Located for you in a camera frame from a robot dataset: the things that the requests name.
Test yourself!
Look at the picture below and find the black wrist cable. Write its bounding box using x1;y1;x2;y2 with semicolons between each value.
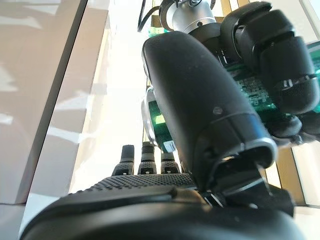
136;0;161;33

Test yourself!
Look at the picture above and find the green soda can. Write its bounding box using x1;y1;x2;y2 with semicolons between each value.
140;41;320;154

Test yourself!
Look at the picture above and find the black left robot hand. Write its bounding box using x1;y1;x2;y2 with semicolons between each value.
189;1;320;146

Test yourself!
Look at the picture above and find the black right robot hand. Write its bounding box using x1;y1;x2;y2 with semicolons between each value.
19;32;307;240

